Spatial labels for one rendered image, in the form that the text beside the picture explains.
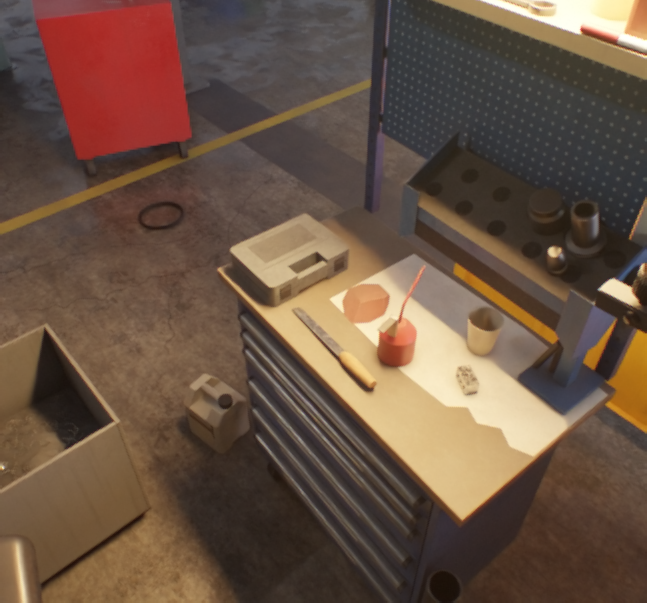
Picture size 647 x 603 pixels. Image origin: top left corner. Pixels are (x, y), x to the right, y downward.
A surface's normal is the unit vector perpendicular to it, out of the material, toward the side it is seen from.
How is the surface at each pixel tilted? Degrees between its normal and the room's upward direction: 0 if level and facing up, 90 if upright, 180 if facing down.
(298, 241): 0
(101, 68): 90
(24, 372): 90
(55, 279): 0
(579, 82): 90
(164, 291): 0
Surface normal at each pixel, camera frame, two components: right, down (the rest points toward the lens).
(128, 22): 0.38, 0.62
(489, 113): -0.80, 0.40
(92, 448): 0.66, 0.51
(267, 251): 0.00, -0.74
